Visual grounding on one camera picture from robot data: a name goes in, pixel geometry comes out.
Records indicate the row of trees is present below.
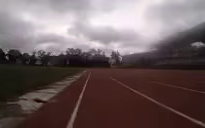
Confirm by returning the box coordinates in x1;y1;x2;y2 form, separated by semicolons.
0;47;123;68

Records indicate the red running track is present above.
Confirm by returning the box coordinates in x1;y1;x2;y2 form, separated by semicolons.
16;68;205;128

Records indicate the pale concrete kerb strip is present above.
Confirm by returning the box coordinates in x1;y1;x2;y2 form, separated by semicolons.
0;69;88;128

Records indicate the grandstand building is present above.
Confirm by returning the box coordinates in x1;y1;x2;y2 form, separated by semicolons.
121;18;205;70

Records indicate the green grass field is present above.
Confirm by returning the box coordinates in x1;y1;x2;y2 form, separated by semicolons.
0;64;87;104

